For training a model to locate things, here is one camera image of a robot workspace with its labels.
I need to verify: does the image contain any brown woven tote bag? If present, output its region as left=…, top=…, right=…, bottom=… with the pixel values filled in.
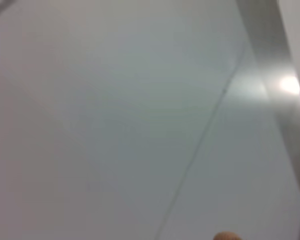
left=212, top=231, right=242, bottom=240

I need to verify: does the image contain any silver aluminium frame post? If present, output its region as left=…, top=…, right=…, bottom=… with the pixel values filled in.
left=236, top=0, right=300, bottom=240

